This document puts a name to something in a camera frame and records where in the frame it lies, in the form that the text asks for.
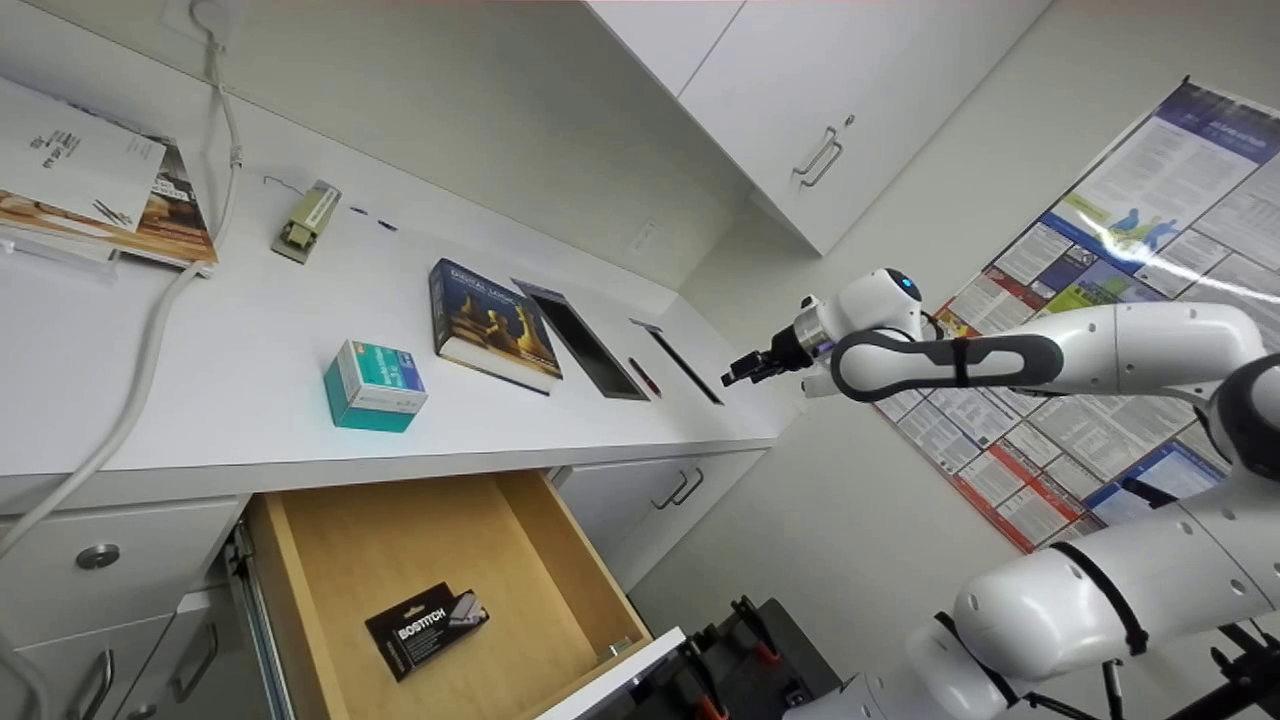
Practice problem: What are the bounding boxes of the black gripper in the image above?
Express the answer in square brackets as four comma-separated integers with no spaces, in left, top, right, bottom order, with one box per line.
[717,319,820,394]

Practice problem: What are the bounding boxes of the wooden drawer white front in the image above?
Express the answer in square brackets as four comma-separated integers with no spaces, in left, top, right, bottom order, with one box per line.
[244,467,690,720]

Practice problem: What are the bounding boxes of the small black box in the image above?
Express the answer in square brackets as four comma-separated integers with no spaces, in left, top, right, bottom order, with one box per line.
[365,581,491,685]

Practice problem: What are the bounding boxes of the small teal box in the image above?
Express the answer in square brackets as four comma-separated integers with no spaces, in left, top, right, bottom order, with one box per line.
[321,337,432,438]

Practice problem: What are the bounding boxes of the white locked drawer front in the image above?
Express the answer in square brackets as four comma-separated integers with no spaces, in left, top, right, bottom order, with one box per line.
[0,497,250,656]

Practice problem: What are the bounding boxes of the white lower drawer front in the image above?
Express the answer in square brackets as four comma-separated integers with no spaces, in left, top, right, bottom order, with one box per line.
[0,584,272,720]

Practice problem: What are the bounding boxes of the white lower cabinet door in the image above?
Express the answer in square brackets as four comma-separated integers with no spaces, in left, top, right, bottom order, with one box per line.
[551,455,694,593]
[664,450,776,535]

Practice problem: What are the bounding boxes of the white cabinet door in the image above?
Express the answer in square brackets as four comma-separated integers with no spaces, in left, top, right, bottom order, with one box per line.
[585,0,753,96]
[551,455,694,593]
[771,0,1054,256]
[664,450,776,535]
[675,0,971,213]

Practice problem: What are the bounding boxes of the blue cover book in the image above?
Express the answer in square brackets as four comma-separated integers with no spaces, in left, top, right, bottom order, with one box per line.
[429,256,569,399]

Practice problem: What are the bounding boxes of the white upper cabinet door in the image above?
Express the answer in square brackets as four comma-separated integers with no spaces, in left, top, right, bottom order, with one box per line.
[675,0,971,213]
[585,0,753,96]
[771,0,1054,256]

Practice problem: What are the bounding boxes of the black tripod stand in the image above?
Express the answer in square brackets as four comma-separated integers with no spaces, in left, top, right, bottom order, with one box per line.
[1171,615,1280,720]

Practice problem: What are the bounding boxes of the paper magazine stack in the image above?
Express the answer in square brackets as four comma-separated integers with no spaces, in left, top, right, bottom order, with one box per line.
[0,76,221,276]

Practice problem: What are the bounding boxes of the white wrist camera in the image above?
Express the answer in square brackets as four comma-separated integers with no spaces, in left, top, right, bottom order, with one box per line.
[791,294,839,352]

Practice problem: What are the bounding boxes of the metal lower cabinet handle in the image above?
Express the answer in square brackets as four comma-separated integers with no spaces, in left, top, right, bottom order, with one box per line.
[649,465,707,517]

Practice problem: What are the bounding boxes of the metal cabinet handle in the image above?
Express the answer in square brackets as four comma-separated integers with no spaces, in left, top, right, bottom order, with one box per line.
[786,115,856,192]
[649,465,707,517]

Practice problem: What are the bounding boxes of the metal upper cabinet handle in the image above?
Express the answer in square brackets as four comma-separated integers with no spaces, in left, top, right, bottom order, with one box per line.
[786,115,856,192]

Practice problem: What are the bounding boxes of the red bordered wall poster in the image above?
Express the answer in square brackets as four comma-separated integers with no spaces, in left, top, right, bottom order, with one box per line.
[874,217,1237,555]

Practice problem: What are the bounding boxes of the black cart red handles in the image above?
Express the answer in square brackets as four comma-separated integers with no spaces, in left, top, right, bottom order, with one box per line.
[634,596,842,720]

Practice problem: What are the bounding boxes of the white counter cable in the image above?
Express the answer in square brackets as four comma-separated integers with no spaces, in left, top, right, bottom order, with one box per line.
[0,0,250,563]

